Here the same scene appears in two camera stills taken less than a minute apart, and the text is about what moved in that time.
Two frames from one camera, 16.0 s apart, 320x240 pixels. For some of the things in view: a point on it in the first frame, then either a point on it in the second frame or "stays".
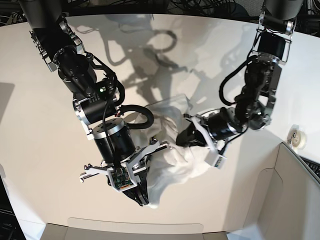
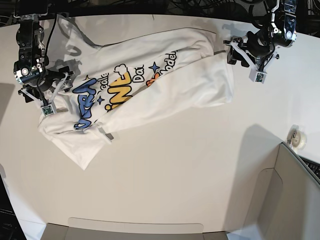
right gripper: x=190 y=137 -> x=251 y=49
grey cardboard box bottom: x=93 y=229 stays
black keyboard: x=315 y=166 stays
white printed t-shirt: x=169 y=162 -> x=134 y=77
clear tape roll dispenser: x=297 y=138 stays
